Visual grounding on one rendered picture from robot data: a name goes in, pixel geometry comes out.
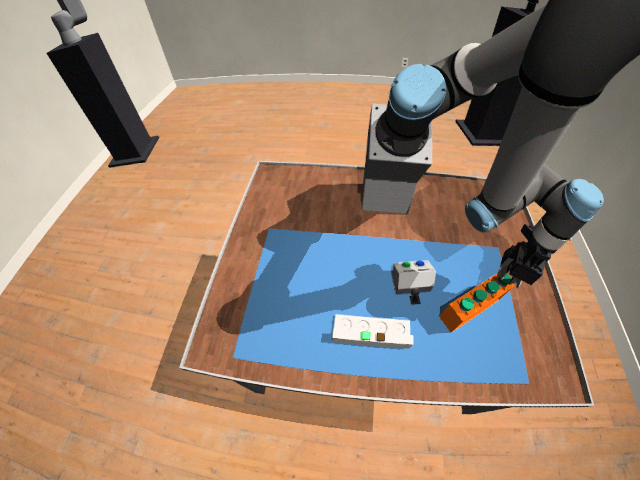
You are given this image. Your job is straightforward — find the green round cap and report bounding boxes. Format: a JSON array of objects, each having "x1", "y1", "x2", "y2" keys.
[
  {"x1": 474, "y1": 289, "x2": 487, "y2": 302},
  {"x1": 460, "y1": 298, "x2": 474, "y2": 311},
  {"x1": 486, "y1": 281, "x2": 499, "y2": 294},
  {"x1": 498, "y1": 274, "x2": 511, "y2": 286}
]

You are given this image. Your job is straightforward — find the blue flat mat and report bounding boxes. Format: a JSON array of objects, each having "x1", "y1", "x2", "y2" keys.
[{"x1": 233, "y1": 229, "x2": 529, "y2": 384}]

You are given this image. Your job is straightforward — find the orange test tube rack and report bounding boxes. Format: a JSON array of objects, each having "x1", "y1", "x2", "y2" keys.
[{"x1": 439, "y1": 274, "x2": 515, "y2": 332}]

